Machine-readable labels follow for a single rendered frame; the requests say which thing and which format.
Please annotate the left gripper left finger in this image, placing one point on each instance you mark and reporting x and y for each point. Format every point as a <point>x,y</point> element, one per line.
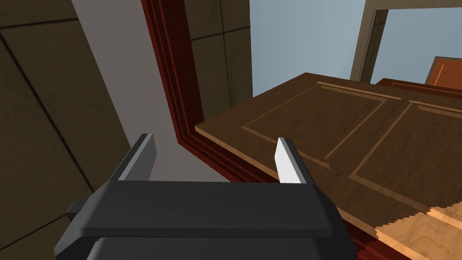
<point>139,160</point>

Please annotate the brown panelled wooden door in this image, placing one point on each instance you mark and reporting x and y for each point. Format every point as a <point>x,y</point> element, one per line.
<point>361,144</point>

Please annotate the orange wooden door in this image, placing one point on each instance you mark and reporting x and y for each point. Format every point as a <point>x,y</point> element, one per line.
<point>447,74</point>

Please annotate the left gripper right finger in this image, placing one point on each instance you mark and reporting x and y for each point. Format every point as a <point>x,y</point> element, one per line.
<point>290,166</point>

